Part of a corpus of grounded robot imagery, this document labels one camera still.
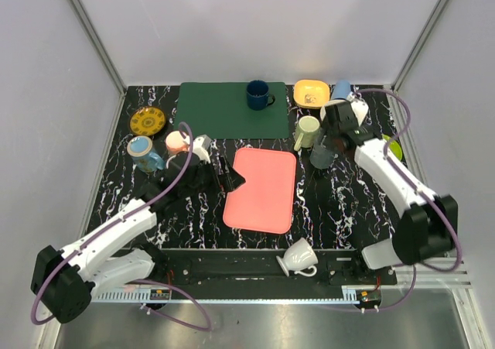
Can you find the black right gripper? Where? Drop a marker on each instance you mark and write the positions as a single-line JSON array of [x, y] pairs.
[[324, 130]]

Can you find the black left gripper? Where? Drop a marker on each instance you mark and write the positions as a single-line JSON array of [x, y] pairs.
[[218, 174]]

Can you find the grey faceted mug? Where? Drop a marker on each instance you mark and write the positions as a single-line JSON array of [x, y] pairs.
[[323, 160]]

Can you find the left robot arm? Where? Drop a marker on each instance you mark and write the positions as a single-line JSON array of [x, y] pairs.
[[66, 280]]

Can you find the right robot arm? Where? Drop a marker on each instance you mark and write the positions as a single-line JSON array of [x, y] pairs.
[[427, 222]]

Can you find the light green mug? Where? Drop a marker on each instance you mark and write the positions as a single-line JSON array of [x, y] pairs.
[[306, 131]]

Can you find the pink mug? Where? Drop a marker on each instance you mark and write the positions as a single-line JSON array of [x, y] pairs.
[[177, 142]]

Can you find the dark blue mug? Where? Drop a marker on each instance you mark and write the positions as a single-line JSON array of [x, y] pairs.
[[258, 95]]

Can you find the blue patterned mug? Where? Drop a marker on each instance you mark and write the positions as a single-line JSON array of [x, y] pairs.
[[142, 151]]

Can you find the large cream bowl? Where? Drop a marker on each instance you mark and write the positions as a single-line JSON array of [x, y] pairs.
[[359, 108]]

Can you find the pink plastic tray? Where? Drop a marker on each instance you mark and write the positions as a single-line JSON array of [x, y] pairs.
[[264, 202]]

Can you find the yellow square bowl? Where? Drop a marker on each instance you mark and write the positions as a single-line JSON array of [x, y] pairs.
[[312, 94]]

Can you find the light blue cup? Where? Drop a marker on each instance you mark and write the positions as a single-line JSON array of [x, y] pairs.
[[341, 90]]

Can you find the dark green mat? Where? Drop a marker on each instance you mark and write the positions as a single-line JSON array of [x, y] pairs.
[[220, 110]]

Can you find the lime green plate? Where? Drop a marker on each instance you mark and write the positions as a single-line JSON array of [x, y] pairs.
[[394, 147]]

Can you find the yellow patterned saucer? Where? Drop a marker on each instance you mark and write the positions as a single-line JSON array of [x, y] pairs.
[[148, 121]]

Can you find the white footed teacup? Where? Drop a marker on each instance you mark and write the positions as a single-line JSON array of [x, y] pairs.
[[299, 259]]

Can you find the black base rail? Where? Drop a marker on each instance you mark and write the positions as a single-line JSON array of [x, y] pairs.
[[334, 267]]

